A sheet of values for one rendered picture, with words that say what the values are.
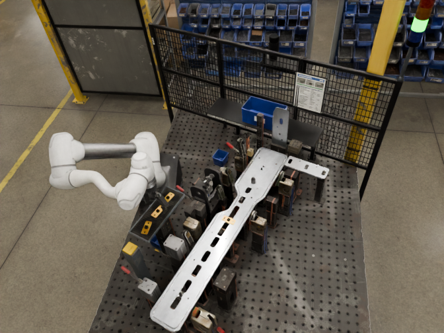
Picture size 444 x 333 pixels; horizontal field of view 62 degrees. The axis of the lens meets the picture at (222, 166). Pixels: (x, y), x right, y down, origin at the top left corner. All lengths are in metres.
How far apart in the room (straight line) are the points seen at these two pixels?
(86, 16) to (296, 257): 3.29
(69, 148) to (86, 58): 2.65
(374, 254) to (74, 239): 2.70
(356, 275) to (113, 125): 3.31
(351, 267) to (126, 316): 1.42
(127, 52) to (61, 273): 2.44
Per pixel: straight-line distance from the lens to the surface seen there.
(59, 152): 2.23
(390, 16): 2.33
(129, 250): 2.10
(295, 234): 2.59
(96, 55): 4.69
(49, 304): 3.53
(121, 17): 4.28
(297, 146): 2.62
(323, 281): 2.46
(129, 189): 1.76
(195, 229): 2.19
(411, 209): 3.83
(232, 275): 2.07
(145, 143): 2.54
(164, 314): 2.07
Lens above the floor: 2.90
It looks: 48 degrees down
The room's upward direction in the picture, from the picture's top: 6 degrees counter-clockwise
